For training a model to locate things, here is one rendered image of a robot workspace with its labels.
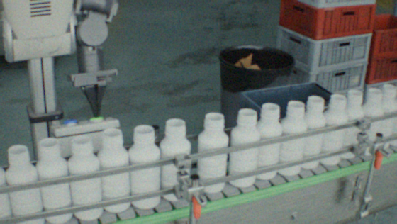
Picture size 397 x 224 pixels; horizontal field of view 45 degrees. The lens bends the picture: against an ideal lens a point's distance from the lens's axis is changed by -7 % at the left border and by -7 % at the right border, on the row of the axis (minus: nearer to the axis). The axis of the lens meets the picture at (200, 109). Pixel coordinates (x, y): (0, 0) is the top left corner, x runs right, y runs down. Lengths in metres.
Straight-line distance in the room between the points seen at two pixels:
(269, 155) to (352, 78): 2.72
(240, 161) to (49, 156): 0.39
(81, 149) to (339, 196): 0.64
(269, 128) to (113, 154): 0.33
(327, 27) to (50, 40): 2.30
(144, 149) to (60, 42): 0.59
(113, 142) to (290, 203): 0.44
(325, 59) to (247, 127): 2.48
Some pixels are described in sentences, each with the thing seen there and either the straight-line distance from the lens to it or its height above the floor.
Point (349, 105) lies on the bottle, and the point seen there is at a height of 1.14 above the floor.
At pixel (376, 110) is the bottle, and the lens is 1.23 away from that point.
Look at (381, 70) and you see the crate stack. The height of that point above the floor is 0.33.
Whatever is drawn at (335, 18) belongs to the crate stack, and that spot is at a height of 0.80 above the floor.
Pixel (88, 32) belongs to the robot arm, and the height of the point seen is 1.32.
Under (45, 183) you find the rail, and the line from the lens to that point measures 0.91.
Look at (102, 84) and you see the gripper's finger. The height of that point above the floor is 1.19.
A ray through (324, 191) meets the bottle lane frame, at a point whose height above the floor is 0.95.
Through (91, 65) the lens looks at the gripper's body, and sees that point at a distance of 1.07.
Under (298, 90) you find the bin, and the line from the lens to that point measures 1.80.
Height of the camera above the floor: 1.60
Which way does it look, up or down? 25 degrees down
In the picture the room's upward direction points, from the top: 3 degrees clockwise
